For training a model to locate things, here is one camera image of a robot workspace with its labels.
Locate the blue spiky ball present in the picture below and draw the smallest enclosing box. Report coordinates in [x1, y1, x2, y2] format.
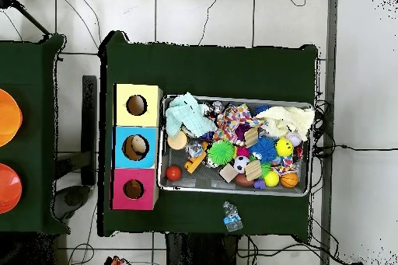
[250, 137, 279, 166]

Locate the shallow clear mesh bin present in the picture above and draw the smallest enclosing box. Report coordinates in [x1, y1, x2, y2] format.
[158, 95, 314, 198]

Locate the colourful polka dot cloth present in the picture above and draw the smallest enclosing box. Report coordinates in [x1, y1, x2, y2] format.
[214, 103, 263, 147]

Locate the red ball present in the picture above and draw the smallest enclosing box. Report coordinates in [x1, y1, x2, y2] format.
[166, 165, 183, 182]

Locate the black stand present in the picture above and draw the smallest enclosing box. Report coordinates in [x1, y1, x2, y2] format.
[80, 75, 100, 187]

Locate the orange striped tiger plush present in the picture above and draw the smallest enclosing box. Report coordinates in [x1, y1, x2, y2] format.
[109, 255, 134, 265]

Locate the large yellow ball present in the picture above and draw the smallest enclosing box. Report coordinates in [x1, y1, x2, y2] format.
[275, 137, 295, 159]

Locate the cream yellow cloth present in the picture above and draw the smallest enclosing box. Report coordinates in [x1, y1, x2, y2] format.
[257, 106, 316, 142]

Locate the mint green cloth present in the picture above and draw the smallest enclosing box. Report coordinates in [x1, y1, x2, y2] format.
[164, 92, 218, 139]

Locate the orange flat plastic toy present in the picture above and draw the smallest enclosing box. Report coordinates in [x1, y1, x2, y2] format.
[183, 149, 208, 173]

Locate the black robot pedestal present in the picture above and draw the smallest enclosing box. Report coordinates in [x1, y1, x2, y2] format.
[164, 232, 243, 265]

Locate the black cable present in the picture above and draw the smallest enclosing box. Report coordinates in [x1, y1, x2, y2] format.
[198, 0, 226, 46]
[313, 142, 398, 155]

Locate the dark green table cloth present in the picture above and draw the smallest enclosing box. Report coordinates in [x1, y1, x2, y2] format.
[98, 30, 319, 241]
[0, 33, 67, 235]

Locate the green furry monster toy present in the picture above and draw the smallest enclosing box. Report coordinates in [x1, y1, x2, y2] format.
[208, 140, 237, 166]

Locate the wooden box with three holes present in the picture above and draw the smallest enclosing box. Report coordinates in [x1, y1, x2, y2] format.
[111, 83, 164, 211]

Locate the orange bowl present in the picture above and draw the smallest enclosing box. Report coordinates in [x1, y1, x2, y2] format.
[0, 162, 23, 215]
[0, 88, 23, 148]

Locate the crushed clear plastic bottle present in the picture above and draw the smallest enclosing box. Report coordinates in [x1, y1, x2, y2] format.
[222, 200, 245, 233]

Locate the toy hamburger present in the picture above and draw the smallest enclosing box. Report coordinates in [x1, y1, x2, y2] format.
[167, 131, 189, 152]

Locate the orange toy basketball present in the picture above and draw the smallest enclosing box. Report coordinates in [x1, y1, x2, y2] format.
[279, 172, 299, 190]

